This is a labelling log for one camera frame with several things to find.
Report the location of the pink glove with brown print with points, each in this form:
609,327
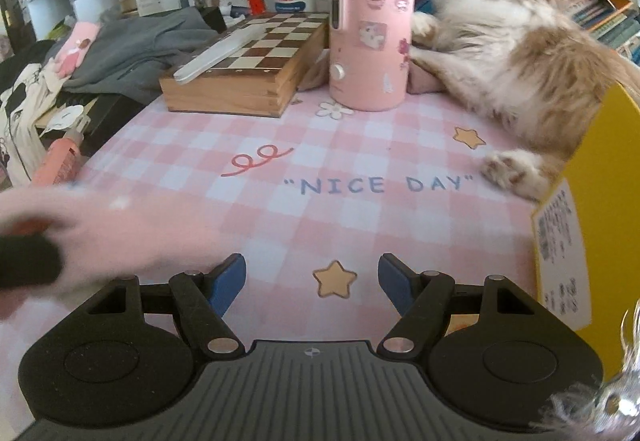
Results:
75,51

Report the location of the pink checkered desktop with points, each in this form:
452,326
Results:
350,201

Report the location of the pale pink glove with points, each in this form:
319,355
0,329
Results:
125,241

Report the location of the black flat case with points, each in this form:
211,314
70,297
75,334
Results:
110,118

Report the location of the wooden chessboard box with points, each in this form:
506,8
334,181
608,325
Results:
280,51

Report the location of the orange and white cat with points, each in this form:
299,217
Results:
500,61

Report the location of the fluffy grey charm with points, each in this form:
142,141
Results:
575,406

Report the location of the pink cylinder with stickers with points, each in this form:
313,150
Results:
370,71

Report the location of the yellow cardboard box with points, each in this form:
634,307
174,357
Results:
610,221

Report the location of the orange bottle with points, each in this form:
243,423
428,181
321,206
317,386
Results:
57,158

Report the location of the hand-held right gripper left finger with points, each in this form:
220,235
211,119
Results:
227,282

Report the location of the white plastic ruler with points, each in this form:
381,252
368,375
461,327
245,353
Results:
220,53

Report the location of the white printed garment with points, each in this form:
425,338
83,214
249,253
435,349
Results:
20,121

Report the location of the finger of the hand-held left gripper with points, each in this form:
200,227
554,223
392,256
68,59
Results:
27,262

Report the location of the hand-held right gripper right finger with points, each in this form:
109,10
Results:
395,282

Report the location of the grey cloth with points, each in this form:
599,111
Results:
130,51

